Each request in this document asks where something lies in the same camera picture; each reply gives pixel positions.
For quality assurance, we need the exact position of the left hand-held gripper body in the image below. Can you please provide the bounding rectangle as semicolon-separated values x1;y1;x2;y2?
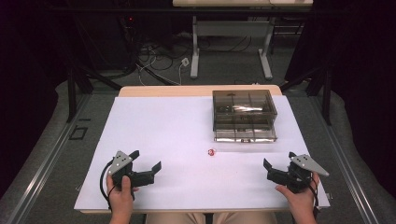
106;150;156;189

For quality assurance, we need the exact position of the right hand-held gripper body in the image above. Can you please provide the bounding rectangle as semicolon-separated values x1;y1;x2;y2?
266;153;331;194

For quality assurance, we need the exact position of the translucent grey drawer box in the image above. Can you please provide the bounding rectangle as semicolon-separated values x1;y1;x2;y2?
212;89;278;144

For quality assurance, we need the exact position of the person's right hand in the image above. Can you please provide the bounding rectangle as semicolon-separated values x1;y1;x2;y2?
275;172;321;217

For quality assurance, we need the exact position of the person's left hand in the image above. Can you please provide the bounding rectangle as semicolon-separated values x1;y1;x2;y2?
106;175;140;219

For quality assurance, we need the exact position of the white table mat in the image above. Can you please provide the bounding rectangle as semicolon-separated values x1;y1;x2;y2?
74;95;332;213

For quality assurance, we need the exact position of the black metal stand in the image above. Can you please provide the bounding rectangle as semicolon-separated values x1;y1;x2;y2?
65;64;123;123
279;66;332;126

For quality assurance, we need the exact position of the white desk with metal legs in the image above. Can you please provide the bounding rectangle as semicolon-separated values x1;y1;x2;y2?
172;0;314;81

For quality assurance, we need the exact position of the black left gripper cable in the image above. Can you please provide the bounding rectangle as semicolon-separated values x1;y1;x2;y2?
98;159;114;211

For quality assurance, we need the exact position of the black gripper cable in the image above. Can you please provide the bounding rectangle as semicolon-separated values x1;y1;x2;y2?
98;159;114;211
309;176;322;220

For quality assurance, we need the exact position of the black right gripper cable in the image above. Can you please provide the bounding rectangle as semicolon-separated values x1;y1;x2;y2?
309;176;322;220

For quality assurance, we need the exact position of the metal floor rail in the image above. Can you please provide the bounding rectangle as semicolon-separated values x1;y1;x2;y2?
5;92;94;224
309;94;379;224

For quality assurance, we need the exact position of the white floor cable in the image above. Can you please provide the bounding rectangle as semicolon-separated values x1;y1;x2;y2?
137;55;188;87

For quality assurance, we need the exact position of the bundle of black floor cables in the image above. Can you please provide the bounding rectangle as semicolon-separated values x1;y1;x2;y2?
118;18;194;87

